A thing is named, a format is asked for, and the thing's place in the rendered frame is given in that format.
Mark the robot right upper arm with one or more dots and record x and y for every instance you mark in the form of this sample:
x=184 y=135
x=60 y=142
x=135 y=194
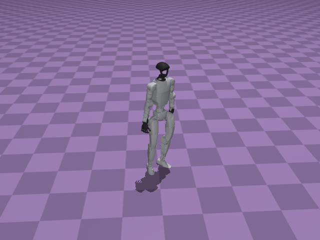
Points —
x=151 y=87

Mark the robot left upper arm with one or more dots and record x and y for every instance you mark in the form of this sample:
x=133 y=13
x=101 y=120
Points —
x=172 y=94

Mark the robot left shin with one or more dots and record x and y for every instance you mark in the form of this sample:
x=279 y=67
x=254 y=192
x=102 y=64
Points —
x=164 y=149

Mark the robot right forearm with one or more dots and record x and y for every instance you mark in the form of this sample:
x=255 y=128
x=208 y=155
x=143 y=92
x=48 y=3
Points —
x=146 y=112

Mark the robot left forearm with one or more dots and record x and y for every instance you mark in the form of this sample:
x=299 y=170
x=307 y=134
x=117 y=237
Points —
x=171 y=104

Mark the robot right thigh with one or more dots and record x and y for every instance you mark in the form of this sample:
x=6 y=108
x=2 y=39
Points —
x=153 y=134

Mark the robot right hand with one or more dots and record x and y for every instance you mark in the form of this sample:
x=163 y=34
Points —
x=145 y=127

